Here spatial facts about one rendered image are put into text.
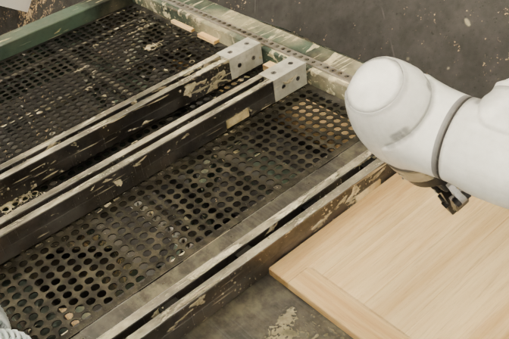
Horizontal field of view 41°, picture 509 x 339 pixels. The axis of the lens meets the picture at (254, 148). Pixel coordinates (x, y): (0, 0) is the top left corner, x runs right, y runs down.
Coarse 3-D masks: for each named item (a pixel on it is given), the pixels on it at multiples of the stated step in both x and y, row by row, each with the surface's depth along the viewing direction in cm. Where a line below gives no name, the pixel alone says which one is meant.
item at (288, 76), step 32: (288, 64) 189; (224, 96) 180; (256, 96) 181; (192, 128) 170; (224, 128) 178; (128, 160) 162; (160, 160) 167; (64, 192) 157; (96, 192) 158; (0, 224) 149; (32, 224) 149; (64, 224) 155; (0, 256) 147
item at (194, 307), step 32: (352, 160) 152; (320, 192) 145; (352, 192) 146; (288, 224) 138; (320, 224) 143; (224, 256) 133; (256, 256) 132; (192, 288) 129; (224, 288) 129; (128, 320) 122; (160, 320) 122; (192, 320) 127
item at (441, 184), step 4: (432, 180) 90; (436, 180) 91; (440, 180) 91; (416, 184) 93; (420, 184) 92; (424, 184) 92; (428, 184) 91; (432, 184) 92; (436, 184) 92; (440, 184) 92; (444, 184) 93; (440, 188) 96; (444, 188) 93
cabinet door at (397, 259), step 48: (384, 192) 150; (432, 192) 148; (336, 240) 140; (384, 240) 139; (432, 240) 137; (480, 240) 136; (288, 288) 133; (336, 288) 130; (384, 288) 129; (432, 288) 127; (480, 288) 126; (384, 336) 120; (432, 336) 119; (480, 336) 117
